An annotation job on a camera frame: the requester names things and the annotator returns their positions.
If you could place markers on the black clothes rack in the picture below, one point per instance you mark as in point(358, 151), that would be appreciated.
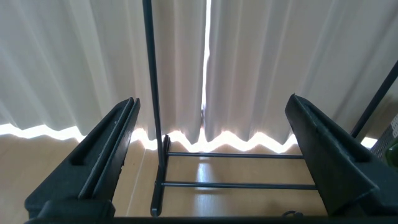
point(152, 62)

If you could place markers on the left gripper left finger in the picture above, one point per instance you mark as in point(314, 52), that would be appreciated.
point(65, 183)

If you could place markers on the white laundry basket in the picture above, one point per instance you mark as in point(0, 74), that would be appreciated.
point(390, 137)

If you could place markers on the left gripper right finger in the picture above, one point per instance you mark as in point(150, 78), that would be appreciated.
point(339, 174)

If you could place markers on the beige curtain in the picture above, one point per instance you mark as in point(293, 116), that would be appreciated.
point(77, 62)

